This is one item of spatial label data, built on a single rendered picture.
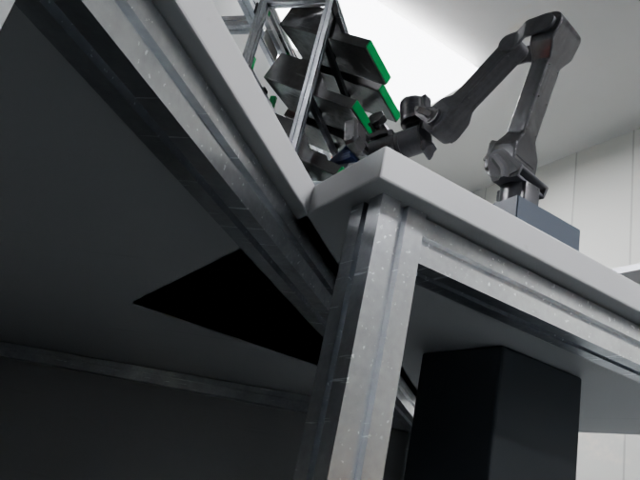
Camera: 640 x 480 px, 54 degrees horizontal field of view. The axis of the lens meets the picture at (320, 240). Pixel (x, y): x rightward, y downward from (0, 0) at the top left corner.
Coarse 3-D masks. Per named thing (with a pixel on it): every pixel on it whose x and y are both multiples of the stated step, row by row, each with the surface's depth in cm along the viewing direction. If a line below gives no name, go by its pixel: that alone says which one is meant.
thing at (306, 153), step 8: (280, 120) 139; (288, 120) 138; (288, 128) 137; (288, 136) 136; (304, 136) 134; (304, 144) 133; (304, 152) 132; (312, 152) 148; (320, 152) 147; (304, 160) 131; (312, 160) 130; (320, 160) 129; (328, 160) 128; (312, 168) 131; (320, 168) 128; (328, 168) 127; (336, 168) 126; (312, 176) 138; (320, 176) 134; (328, 176) 130
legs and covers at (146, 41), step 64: (0, 0) 25; (64, 0) 30; (128, 0) 33; (128, 64) 33; (192, 64) 39; (192, 128) 40; (192, 192) 47; (256, 192) 51; (256, 256) 57; (320, 256) 65; (320, 320) 74; (0, 384) 191; (64, 384) 185; (128, 384) 180; (192, 384) 170; (0, 448) 182; (64, 448) 177; (128, 448) 172; (192, 448) 167; (256, 448) 162
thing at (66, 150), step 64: (192, 0) 36; (0, 64) 44; (64, 64) 43; (0, 128) 54; (64, 128) 51; (128, 128) 49; (256, 128) 45; (0, 192) 69; (64, 192) 65; (128, 192) 61; (0, 256) 96; (64, 256) 88; (128, 256) 81; (192, 256) 75; (0, 320) 155; (64, 320) 135; (128, 320) 120; (192, 320) 108; (256, 320) 98; (256, 384) 162
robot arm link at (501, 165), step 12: (492, 156) 103; (504, 156) 102; (492, 168) 102; (504, 168) 100; (516, 168) 99; (492, 180) 102; (504, 180) 101; (516, 180) 100; (528, 180) 101; (540, 180) 102; (540, 192) 103
